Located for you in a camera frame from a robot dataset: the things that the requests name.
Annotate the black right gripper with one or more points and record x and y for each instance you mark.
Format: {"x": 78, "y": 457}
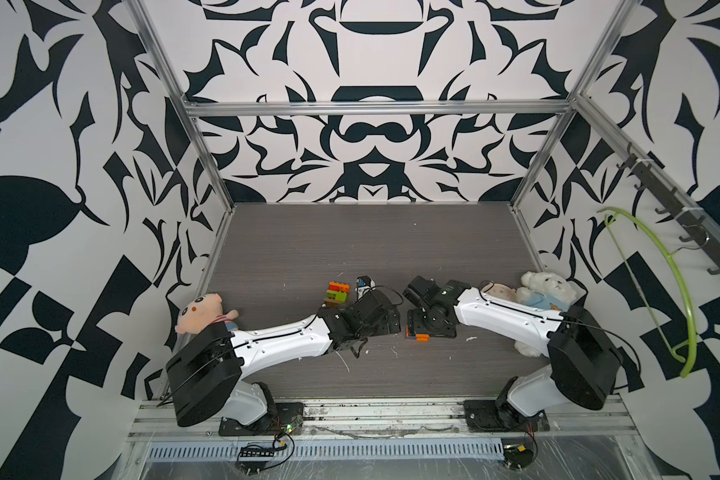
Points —
{"x": 413, "y": 326}

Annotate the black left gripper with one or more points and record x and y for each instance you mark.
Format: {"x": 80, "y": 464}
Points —
{"x": 386, "y": 327}

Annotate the long green lego brick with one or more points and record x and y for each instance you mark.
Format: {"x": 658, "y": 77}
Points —
{"x": 336, "y": 296}

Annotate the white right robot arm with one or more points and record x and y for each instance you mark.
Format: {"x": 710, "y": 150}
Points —
{"x": 583, "y": 360}

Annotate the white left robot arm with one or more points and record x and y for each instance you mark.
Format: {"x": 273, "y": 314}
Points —
{"x": 207, "y": 376}

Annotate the white teddy bear plush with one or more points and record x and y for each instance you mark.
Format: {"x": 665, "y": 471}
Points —
{"x": 545, "y": 290}

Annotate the pink pig plush toy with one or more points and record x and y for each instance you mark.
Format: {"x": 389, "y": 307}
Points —
{"x": 202, "y": 312}

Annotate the green plastic hoop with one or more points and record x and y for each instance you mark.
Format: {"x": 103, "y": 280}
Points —
{"x": 650, "y": 281}

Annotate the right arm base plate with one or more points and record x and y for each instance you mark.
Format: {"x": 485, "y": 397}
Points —
{"x": 486, "y": 416}

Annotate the white cable duct strip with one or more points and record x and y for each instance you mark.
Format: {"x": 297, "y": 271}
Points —
{"x": 337, "y": 450}

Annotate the aluminium cage frame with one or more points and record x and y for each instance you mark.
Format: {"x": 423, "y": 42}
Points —
{"x": 526, "y": 102}

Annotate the black wall hook rack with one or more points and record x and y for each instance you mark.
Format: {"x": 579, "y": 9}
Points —
{"x": 702, "y": 232}

